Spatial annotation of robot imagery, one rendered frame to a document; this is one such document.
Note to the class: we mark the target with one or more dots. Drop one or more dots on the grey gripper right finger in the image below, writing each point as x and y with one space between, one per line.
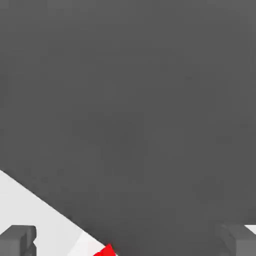
240 242

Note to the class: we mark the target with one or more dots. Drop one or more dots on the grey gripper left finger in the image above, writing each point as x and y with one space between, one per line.
14 242

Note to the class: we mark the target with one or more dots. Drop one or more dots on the small red cube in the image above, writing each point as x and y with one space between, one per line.
105 251

